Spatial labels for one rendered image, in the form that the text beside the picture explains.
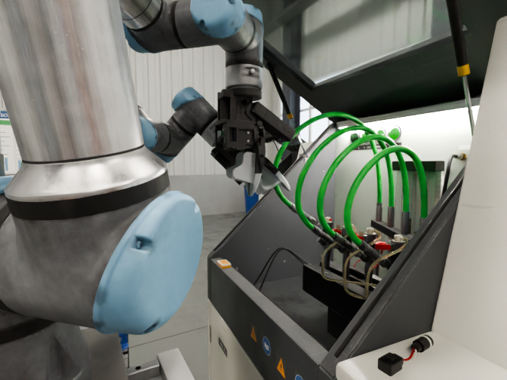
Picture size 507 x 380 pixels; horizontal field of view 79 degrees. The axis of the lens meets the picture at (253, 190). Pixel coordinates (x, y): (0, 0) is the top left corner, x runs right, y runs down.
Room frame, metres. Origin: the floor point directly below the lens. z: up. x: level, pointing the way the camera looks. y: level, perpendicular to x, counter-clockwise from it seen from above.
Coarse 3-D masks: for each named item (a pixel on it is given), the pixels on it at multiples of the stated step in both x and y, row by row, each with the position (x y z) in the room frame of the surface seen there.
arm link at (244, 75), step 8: (240, 64) 0.59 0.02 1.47; (248, 64) 0.60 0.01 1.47; (232, 72) 0.60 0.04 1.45; (240, 72) 0.60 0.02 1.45; (248, 72) 0.60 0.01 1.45; (256, 72) 0.61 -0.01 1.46; (232, 80) 0.60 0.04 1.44; (240, 80) 0.60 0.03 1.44; (248, 80) 0.60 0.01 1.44; (256, 80) 0.60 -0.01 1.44; (256, 88) 0.61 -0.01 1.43
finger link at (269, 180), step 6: (264, 168) 0.77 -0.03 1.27; (264, 174) 0.76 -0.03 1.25; (270, 174) 0.76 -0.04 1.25; (276, 174) 0.75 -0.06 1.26; (264, 180) 0.75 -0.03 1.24; (270, 180) 0.75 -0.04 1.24; (276, 180) 0.75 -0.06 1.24; (282, 180) 0.75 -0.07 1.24; (264, 186) 0.74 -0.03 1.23; (270, 186) 0.74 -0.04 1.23; (288, 186) 0.75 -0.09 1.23
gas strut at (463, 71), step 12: (456, 0) 0.57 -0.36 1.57; (456, 12) 0.58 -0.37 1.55; (456, 24) 0.58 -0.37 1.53; (456, 36) 0.59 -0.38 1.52; (456, 48) 0.59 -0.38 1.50; (456, 60) 0.60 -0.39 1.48; (468, 72) 0.60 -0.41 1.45; (468, 84) 0.61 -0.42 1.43; (468, 96) 0.61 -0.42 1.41; (468, 108) 0.62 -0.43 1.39
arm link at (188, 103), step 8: (184, 88) 0.77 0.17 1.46; (192, 88) 0.78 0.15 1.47; (176, 96) 0.76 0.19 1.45; (184, 96) 0.76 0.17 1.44; (192, 96) 0.76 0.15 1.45; (200, 96) 0.77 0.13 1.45; (176, 104) 0.76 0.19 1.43; (184, 104) 0.76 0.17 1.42; (192, 104) 0.76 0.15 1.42; (200, 104) 0.76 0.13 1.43; (208, 104) 0.78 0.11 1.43; (176, 112) 0.77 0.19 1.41; (184, 112) 0.76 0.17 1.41; (192, 112) 0.76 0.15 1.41; (200, 112) 0.76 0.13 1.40; (208, 112) 0.76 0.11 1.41; (216, 112) 0.77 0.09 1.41; (176, 120) 0.77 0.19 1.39; (184, 120) 0.76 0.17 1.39; (192, 120) 0.76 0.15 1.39; (200, 120) 0.76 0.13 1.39; (208, 120) 0.76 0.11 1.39; (192, 128) 0.77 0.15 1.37; (200, 128) 0.76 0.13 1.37
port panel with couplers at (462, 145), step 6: (456, 138) 0.82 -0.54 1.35; (462, 138) 0.81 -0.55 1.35; (468, 138) 0.79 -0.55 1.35; (456, 144) 0.82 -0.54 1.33; (462, 144) 0.81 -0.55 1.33; (468, 144) 0.79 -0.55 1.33; (456, 150) 0.82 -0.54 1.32; (462, 150) 0.81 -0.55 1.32; (468, 150) 0.79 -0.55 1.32; (462, 156) 0.79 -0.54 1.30; (456, 162) 0.82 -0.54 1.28; (462, 162) 0.80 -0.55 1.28; (456, 168) 0.82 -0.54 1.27; (456, 174) 0.82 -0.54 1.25
